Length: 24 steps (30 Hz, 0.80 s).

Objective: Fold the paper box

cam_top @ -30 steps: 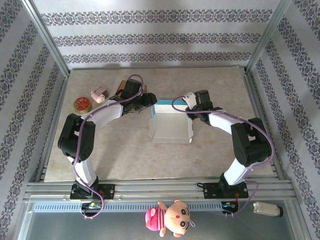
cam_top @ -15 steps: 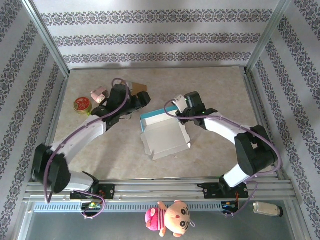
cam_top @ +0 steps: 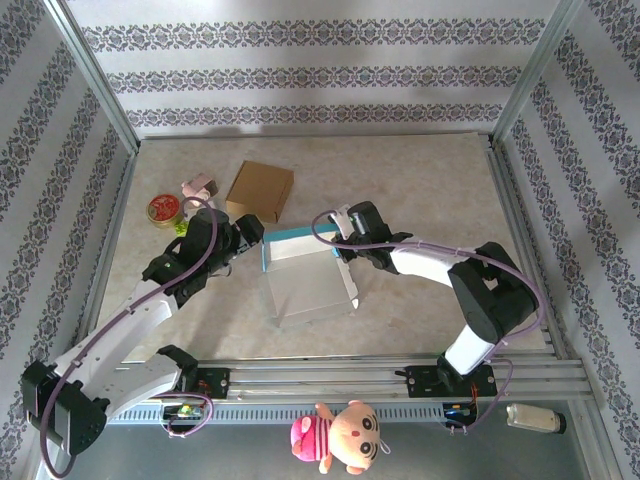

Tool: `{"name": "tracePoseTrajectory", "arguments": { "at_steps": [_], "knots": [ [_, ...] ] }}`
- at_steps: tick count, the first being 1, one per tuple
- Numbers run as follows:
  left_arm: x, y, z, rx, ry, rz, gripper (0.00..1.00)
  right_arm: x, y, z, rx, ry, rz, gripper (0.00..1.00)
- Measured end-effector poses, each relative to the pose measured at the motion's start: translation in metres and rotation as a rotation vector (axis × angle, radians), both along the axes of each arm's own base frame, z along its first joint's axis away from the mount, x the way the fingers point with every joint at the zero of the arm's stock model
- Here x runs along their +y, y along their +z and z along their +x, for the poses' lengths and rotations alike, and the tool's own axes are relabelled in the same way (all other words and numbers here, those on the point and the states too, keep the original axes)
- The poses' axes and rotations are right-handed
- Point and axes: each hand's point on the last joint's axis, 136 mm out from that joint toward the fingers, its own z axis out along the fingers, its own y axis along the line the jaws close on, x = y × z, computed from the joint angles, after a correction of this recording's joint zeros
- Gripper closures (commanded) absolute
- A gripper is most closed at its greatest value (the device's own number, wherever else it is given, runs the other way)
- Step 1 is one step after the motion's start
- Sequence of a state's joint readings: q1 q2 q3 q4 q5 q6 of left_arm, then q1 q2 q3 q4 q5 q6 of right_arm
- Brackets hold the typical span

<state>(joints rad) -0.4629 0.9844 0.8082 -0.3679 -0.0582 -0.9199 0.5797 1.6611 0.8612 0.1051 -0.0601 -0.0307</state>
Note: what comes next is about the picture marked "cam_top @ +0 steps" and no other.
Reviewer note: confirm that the white and teal cardboard box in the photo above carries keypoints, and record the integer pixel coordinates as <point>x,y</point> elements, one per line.
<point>305,285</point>

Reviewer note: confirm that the brown cardboard box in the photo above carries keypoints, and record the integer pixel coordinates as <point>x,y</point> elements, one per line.
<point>260,187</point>

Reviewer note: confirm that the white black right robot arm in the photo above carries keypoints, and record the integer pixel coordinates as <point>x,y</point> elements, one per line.
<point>490,295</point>

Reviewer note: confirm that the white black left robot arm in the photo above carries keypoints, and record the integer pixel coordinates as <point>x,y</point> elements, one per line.
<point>115,345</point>

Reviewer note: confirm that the green toy brick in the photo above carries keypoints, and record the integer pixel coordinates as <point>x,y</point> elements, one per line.
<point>180,229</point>

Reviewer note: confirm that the red round tin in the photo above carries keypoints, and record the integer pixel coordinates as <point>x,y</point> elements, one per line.
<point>164,209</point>

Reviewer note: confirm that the small circuit board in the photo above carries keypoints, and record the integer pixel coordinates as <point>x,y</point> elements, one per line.
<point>182,411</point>
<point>457,410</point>

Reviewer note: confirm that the pink plush doll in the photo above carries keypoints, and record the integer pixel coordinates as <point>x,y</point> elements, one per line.
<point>345,435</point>

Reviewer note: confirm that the white bottle with black cap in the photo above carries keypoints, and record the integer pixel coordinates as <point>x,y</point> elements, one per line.
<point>532,417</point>

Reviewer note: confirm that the aluminium side rail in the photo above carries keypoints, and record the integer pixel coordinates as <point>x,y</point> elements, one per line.
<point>107,240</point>
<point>520,220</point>

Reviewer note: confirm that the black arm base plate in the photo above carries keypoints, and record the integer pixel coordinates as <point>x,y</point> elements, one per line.
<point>217,382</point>
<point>420,382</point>

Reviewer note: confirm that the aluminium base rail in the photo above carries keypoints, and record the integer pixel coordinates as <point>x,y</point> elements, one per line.
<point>320,380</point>

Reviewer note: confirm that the aluminium corner post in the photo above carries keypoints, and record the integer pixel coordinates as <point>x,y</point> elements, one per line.
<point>535,70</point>
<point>95,80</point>

